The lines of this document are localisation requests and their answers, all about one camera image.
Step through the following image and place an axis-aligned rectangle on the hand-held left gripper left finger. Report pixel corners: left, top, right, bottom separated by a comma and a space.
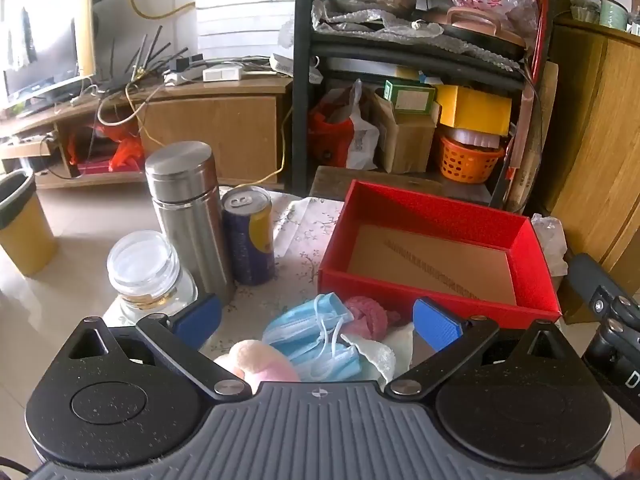
67, 292, 253, 403

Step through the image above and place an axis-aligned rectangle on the red cardboard box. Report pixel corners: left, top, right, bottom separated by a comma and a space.
317, 180, 563, 328

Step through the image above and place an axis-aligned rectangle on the white power adapter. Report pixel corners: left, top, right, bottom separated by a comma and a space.
202, 63, 243, 82

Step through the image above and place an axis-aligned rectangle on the dark wooden stool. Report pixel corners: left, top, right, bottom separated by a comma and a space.
310, 165, 441, 202

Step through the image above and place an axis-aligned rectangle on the pan with pink lid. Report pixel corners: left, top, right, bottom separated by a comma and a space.
425, 5, 526, 51

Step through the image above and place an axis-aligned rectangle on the orange plastic basket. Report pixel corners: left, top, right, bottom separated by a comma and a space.
439, 132, 506, 184

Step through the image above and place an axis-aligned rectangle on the black shelf rack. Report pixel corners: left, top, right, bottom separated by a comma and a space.
292, 0, 556, 211

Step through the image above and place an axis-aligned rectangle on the brown cardboard box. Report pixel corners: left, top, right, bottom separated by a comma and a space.
372, 92, 441, 175

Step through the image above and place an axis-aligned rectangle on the wooden television cabinet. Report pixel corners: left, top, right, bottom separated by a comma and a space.
0, 77, 293, 191

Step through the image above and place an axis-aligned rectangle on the white slatted panel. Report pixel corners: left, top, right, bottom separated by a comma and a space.
195, 0, 298, 58

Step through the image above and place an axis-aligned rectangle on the pink knitted cloth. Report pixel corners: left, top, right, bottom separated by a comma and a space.
342, 296, 402, 339

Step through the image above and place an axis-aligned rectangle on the bubble wrap sheet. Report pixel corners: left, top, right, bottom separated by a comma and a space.
311, 0, 443, 41

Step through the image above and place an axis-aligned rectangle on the stainless steel thermos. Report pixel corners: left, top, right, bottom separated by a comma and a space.
145, 141, 236, 306

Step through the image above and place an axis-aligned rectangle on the red white plastic bag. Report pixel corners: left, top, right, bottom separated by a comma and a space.
307, 80, 381, 171

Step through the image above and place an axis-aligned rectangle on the yellow trash bin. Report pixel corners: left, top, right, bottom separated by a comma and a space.
0, 169, 58, 277

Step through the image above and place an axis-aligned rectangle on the glass jar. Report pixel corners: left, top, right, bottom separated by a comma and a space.
106, 230, 198, 326

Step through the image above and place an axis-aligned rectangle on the pink plush toy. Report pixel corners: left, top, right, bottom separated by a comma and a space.
214, 340, 301, 393

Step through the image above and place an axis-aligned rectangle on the blue yellow drink can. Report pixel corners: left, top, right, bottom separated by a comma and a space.
221, 186, 277, 286

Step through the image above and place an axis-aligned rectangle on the white ribbed container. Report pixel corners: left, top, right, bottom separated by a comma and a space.
447, 127, 501, 148

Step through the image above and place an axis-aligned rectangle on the flat screen television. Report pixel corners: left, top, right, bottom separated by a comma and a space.
0, 0, 96, 111

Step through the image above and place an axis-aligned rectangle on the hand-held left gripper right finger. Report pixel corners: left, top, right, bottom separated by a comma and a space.
385, 297, 576, 403

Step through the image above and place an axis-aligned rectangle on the yellow carton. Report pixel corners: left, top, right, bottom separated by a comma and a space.
435, 85, 513, 136

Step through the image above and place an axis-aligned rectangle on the black antenna router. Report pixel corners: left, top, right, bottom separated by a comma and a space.
127, 25, 188, 81

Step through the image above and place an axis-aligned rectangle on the white power strip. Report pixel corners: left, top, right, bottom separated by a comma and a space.
270, 52, 323, 83

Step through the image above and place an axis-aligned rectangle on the green mug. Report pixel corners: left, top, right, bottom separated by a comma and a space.
599, 0, 628, 28

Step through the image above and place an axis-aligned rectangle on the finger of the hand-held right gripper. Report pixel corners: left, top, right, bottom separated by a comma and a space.
569, 254, 633, 311

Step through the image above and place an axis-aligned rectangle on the wooden board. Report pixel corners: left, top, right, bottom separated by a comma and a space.
505, 60, 558, 211

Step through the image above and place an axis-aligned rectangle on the green carton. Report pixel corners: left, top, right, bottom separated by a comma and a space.
384, 80, 437, 113

